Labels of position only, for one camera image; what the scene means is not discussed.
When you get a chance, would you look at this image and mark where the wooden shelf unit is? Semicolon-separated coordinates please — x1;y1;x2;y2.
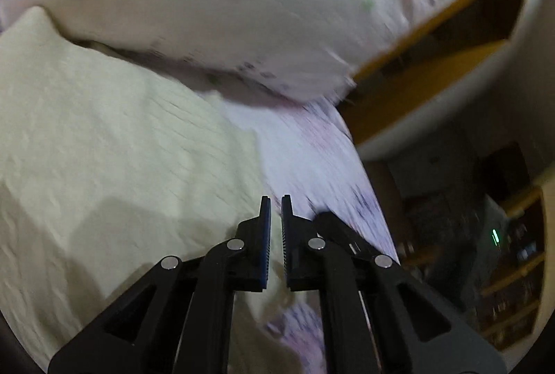
388;142;552;355

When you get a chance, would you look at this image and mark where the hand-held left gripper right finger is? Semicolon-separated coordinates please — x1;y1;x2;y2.
281;194;508;374

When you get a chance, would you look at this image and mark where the yellow wooden headboard shelf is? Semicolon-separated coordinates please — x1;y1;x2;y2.
337;0;545;151

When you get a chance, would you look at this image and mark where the pink floral bed sheet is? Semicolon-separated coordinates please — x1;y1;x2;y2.
217;90;400;374

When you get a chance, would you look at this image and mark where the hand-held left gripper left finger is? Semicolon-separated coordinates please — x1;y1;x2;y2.
48;195;273;374

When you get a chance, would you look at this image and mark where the cream textured blanket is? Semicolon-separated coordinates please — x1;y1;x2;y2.
0;6;306;374

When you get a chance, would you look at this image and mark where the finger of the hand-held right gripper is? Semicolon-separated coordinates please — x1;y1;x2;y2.
313;211;402;266

